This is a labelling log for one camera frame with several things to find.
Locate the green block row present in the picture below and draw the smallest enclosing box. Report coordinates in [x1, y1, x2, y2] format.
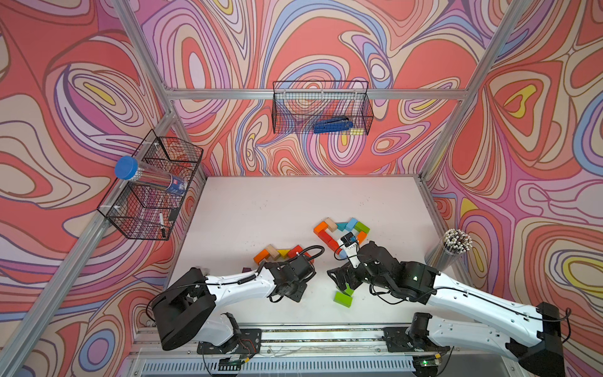
[333, 292, 353, 308]
[343, 284, 354, 296]

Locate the red block small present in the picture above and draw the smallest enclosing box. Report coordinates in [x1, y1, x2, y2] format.
[317, 231, 333, 244]

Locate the natural wood block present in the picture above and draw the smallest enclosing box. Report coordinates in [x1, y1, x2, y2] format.
[324, 218, 339, 232]
[265, 244, 280, 260]

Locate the red block front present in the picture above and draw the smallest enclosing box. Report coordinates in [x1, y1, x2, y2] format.
[327, 239, 341, 254]

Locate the orange block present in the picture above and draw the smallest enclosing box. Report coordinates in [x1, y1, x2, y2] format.
[356, 231, 367, 244]
[313, 221, 328, 235]
[254, 249, 271, 265]

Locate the green block top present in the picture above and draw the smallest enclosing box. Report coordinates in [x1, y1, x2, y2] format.
[354, 221, 370, 234]

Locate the light blue long block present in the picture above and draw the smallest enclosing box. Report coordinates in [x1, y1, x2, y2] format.
[345, 218, 358, 232]

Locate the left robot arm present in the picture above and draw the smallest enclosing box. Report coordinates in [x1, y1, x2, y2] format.
[146, 245, 325, 354]

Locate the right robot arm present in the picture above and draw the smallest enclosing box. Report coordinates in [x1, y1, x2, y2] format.
[328, 241, 571, 376]

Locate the cup of pencils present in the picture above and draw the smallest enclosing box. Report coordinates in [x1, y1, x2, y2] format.
[425, 229, 473, 271]

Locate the marker in left basket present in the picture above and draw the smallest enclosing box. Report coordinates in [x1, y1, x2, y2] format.
[159, 212, 167, 239]

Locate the blue tool in basket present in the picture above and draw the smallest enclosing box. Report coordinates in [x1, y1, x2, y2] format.
[312, 117, 353, 134]

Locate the clear bottle blue cap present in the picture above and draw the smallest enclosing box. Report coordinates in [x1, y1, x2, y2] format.
[114, 156, 187, 196]

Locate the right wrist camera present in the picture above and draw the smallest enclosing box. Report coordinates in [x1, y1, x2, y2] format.
[339, 232, 361, 268]

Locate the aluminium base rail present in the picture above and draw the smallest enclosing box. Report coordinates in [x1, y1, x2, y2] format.
[121, 325, 524, 376]

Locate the left wire basket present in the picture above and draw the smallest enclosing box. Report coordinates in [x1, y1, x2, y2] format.
[97, 130, 204, 241]

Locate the wire basket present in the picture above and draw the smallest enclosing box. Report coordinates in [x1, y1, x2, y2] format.
[272, 79, 374, 135]
[97, 130, 204, 241]

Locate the rear wire basket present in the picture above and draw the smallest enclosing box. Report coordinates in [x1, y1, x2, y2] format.
[272, 79, 374, 135]

